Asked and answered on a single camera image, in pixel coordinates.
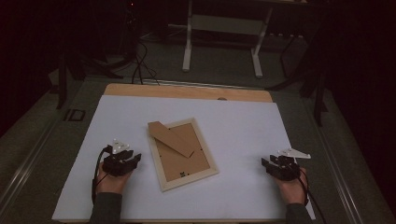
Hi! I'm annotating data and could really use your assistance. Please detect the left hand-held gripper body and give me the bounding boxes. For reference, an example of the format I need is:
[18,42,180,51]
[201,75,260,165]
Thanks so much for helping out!
[102,138,138,177]

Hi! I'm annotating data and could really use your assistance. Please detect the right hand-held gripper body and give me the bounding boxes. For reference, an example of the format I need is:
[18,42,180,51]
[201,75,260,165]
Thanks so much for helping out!
[268,147,312,182]

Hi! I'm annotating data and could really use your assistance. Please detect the wooden picture frame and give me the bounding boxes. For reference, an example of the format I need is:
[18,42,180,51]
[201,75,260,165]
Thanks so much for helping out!
[147,117,219,193]

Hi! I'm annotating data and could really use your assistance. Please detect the person's left hand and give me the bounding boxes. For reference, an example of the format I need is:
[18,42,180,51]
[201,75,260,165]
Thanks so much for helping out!
[94,169,133,196]

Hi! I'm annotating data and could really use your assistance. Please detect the person's right hand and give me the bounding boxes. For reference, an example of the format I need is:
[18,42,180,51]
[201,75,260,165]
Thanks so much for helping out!
[275,167,309,206]

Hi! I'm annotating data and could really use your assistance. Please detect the white table sheet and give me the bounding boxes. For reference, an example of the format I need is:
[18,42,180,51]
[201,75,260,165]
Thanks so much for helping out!
[51,94,317,222]

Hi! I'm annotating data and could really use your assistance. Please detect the black floor socket box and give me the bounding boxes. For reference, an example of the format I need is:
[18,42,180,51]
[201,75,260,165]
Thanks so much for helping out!
[63,108,87,122]

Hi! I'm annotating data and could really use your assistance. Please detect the black metal stand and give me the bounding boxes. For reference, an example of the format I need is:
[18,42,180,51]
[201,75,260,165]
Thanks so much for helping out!
[266,31,330,128]

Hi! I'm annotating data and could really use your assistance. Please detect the white metal stand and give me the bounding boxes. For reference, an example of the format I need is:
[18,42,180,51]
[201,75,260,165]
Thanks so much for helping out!
[181,0,276,79]

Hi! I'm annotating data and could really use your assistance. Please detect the left hand-held gripper black cable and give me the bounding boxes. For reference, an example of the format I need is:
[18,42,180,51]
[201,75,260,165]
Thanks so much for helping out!
[91,145,114,204]

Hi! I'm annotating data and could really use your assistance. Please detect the black floor cables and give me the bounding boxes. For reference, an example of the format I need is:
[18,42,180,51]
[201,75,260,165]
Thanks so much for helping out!
[130,39,161,86]

